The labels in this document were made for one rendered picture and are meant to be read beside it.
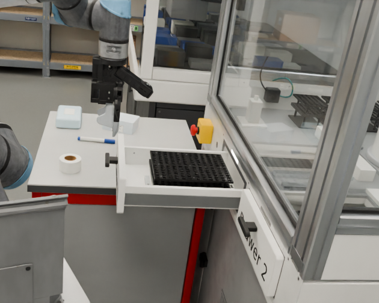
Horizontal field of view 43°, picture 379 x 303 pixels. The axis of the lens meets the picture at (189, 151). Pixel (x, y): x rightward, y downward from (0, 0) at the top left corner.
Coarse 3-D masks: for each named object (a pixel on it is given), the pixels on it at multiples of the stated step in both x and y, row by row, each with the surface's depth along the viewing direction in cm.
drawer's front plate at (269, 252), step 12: (240, 204) 127; (252, 204) 119; (252, 216) 117; (240, 228) 126; (264, 228) 109; (252, 240) 116; (264, 240) 108; (252, 252) 115; (264, 252) 107; (276, 252) 102; (276, 264) 101; (264, 276) 107; (276, 276) 102; (264, 288) 106
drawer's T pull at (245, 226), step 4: (240, 216) 116; (240, 220) 115; (240, 224) 114; (244, 224) 113; (248, 224) 113; (252, 224) 114; (244, 228) 111; (248, 228) 112; (252, 228) 112; (256, 228) 112; (244, 232) 111; (248, 232) 110; (248, 236) 110
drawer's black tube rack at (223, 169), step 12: (168, 156) 144; (180, 156) 145; (192, 156) 146; (204, 156) 147; (216, 156) 148; (168, 168) 137; (180, 168) 138; (192, 168) 138; (204, 168) 139; (216, 168) 140; (156, 180) 135; (168, 180) 131; (180, 180) 132; (192, 180) 132; (204, 180) 133; (216, 180) 135; (228, 180) 135
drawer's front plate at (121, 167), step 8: (120, 136) 145; (120, 144) 140; (120, 152) 136; (120, 160) 131; (120, 168) 127; (120, 176) 123; (120, 184) 123; (120, 192) 124; (120, 200) 125; (120, 208) 126
